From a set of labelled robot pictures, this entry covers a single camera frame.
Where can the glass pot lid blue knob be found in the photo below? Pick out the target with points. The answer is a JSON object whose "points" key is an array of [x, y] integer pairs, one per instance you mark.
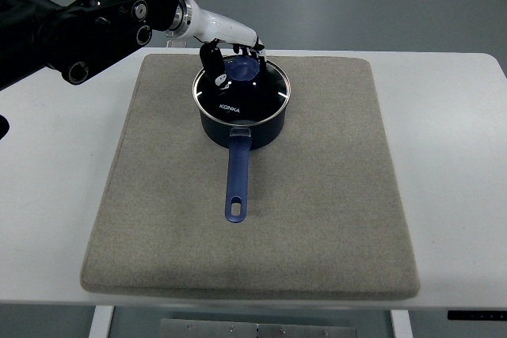
{"points": [[253, 92]]}

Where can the beige fabric mat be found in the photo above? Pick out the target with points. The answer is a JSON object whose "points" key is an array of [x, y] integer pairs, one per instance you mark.
{"points": [[324, 219]]}

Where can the white right table leg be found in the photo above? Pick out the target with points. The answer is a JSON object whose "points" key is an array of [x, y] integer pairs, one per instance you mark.
{"points": [[401, 325]]}

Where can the dark blue saucepan blue handle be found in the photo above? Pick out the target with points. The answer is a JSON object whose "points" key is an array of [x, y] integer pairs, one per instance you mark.
{"points": [[240, 137]]}

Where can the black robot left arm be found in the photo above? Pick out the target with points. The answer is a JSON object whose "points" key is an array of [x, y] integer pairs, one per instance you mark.
{"points": [[78, 38]]}

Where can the black table control panel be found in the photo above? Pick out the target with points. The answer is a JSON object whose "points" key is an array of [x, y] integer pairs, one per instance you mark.
{"points": [[477, 315]]}

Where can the white left table leg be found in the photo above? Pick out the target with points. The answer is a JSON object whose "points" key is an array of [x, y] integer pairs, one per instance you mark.
{"points": [[101, 322]]}

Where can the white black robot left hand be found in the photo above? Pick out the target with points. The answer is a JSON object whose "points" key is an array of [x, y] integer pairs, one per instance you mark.
{"points": [[191, 21]]}

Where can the white table leg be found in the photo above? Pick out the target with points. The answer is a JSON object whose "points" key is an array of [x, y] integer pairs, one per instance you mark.
{"points": [[101, 322], [401, 325]]}

